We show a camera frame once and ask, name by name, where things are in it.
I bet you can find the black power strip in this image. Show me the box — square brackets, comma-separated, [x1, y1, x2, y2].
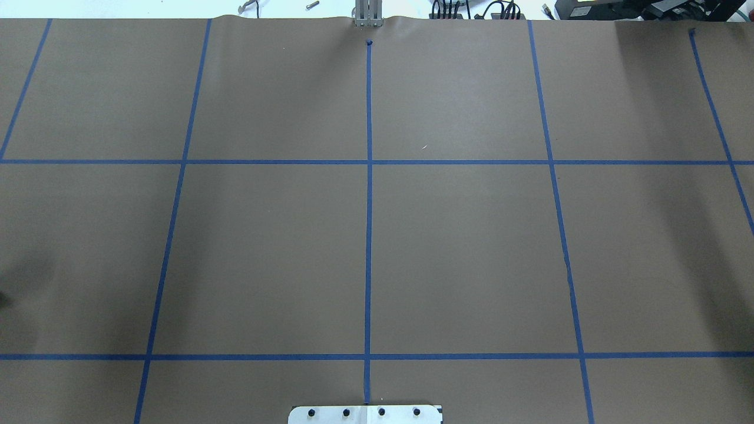
[428, 1, 526, 21]

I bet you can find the aluminium frame post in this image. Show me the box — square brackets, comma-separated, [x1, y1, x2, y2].
[352, 0, 384, 28]

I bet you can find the white camera stand column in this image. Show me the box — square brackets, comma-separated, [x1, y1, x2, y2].
[287, 405, 444, 423]

